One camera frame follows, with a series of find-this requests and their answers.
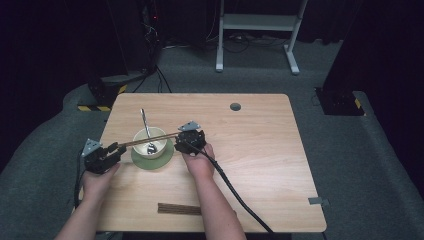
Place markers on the person's left hand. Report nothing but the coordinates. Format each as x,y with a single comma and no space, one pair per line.
98,183

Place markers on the black column stand base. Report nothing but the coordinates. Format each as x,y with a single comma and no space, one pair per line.
340,100

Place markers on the white metal stand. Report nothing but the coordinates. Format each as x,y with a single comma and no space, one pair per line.
256,21

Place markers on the row of brown chopsticks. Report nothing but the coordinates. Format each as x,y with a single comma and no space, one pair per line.
180,209

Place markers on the grey tape piece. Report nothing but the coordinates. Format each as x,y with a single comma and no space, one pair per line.
318,201

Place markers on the round green coaster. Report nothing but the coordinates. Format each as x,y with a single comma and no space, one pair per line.
163,160

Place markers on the person's right hand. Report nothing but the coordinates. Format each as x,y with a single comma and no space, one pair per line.
200,165

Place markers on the cream ceramic bowl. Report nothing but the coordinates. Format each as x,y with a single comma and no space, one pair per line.
161,148

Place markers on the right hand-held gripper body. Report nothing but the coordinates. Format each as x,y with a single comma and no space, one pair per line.
191,138

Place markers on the black stand base striped tape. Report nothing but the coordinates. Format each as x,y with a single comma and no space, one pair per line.
103,95

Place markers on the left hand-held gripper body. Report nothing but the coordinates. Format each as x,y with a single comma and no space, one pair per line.
98,160

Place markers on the brown wooden chopstick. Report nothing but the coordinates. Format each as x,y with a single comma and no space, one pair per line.
150,139

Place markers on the metal spoon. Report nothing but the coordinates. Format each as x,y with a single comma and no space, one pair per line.
145,123

